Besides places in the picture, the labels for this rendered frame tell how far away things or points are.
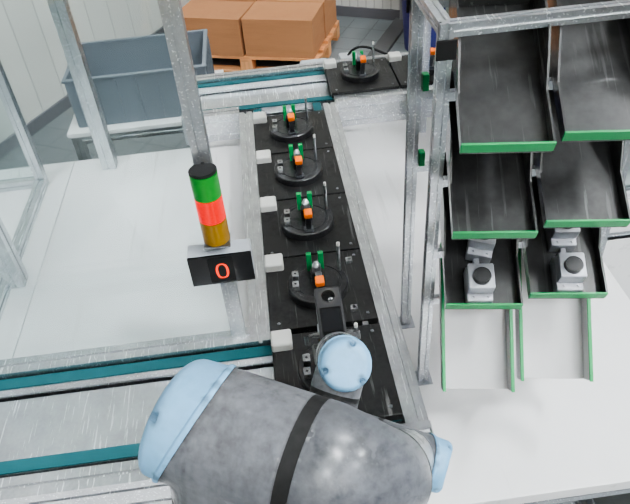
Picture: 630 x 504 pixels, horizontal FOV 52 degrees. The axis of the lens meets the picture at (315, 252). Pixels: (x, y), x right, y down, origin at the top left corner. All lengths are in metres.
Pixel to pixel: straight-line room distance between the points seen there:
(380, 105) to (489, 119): 1.34
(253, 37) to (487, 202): 3.75
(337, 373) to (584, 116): 0.52
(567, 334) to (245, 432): 0.92
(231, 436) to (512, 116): 0.65
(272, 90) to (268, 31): 2.19
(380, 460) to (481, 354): 0.78
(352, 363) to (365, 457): 0.39
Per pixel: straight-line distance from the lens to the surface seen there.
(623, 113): 1.07
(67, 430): 1.46
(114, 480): 1.30
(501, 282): 1.20
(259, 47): 4.74
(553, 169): 1.16
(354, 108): 2.31
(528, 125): 1.00
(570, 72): 1.09
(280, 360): 1.38
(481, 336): 1.30
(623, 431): 1.49
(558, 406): 1.48
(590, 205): 1.14
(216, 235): 1.19
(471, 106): 1.01
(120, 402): 1.46
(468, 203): 1.09
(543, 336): 1.35
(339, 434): 0.54
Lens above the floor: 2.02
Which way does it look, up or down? 41 degrees down
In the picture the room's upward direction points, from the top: 5 degrees counter-clockwise
